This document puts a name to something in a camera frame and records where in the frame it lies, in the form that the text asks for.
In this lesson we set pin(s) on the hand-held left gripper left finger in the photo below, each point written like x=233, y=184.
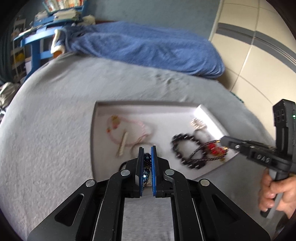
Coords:
x=140, y=172

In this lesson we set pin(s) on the white storage rack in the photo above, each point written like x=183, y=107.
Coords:
x=18, y=48

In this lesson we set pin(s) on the white cardboard box tray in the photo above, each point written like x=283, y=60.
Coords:
x=161, y=120

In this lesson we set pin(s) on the white plush toy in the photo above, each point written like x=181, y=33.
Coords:
x=89, y=20

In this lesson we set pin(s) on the pile of clothes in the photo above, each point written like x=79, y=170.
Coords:
x=7, y=95

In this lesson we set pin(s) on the beige padded headboard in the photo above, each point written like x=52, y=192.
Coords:
x=256, y=46

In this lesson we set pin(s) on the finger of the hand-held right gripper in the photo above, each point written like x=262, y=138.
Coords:
x=233, y=143

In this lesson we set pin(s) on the row of books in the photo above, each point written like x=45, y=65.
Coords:
x=63, y=3

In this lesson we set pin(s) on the blue fleece blanket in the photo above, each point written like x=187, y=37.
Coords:
x=143, y=46

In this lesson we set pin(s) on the person's right hand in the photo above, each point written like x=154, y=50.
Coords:
x=285, y=192

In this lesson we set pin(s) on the blue desk with shelf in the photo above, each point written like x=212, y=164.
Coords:
x=44, y=34

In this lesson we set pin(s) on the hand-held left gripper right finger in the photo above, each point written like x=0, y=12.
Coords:
x=153, y=172

